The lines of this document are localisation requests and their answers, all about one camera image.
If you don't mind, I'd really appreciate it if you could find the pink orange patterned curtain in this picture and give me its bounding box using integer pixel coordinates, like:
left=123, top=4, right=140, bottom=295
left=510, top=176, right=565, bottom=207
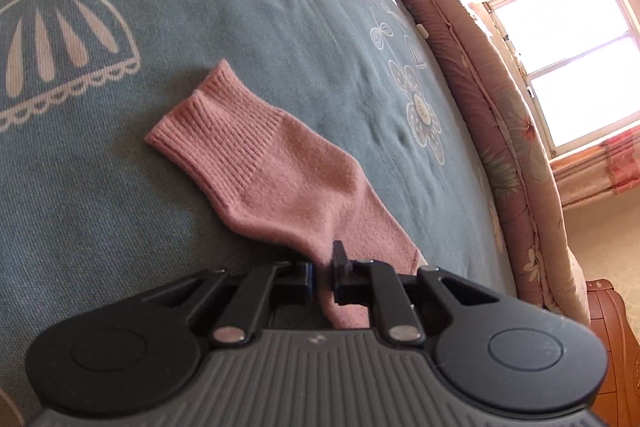
left=549, top=127, right=640, bottom=208

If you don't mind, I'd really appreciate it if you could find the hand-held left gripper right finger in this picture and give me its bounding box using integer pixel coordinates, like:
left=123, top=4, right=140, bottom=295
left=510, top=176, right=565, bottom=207
left=331, top=239, right=516, bottom=344

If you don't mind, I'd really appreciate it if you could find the pink floral quilt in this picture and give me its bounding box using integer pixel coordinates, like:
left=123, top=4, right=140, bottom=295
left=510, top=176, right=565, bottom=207
left=332, top=0, right=592, bottom=325

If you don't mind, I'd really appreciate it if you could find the blue floral bed sheet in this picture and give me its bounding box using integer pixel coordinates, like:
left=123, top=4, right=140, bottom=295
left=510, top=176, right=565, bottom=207
left=0, top=0, right=521, bottom=413

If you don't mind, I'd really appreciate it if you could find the window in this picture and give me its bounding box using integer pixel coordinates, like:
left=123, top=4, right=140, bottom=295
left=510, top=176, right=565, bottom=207
left=480, top=0, right=640, bottom=158

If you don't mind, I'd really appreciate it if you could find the wooden headboard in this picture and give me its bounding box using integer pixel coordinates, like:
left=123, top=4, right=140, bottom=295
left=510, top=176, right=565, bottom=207
left=582, top=279, right=640, bottom=427

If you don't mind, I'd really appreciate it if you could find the pink and cream knit sweater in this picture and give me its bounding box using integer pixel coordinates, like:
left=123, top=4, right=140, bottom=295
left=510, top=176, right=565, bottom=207
left=145, top=59, right=428, bottom=330

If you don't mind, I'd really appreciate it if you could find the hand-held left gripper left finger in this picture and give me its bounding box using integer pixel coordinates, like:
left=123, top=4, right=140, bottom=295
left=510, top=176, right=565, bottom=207
left=142, top=259, right=316, bottom=348

